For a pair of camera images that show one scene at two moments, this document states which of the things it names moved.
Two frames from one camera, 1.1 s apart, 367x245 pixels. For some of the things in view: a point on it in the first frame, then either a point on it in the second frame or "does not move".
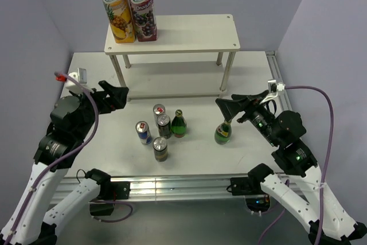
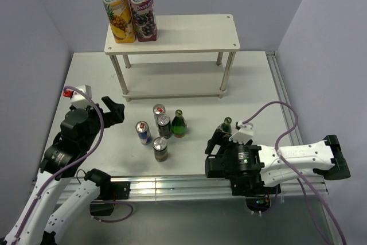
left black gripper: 117,100 → 116,115
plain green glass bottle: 179,124 does not move
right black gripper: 229,107 → 220,137
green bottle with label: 223,132 does not move
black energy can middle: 164,125 does not move
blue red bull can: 142,127 does not move
